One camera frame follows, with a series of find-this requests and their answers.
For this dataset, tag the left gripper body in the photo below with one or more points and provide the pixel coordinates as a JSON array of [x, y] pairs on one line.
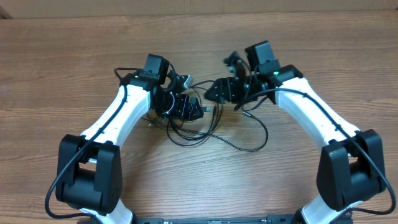
[[173, 105]]

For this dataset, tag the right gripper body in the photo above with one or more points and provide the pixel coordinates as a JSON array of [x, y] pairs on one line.
[[240, 89]]

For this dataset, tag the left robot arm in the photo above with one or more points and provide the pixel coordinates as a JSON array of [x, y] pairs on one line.
[[89, 179]]

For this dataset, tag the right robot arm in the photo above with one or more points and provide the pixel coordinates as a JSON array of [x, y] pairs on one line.
[[351, 168]]

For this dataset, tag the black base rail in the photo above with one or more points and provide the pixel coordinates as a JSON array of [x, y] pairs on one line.
[[214, 221]]

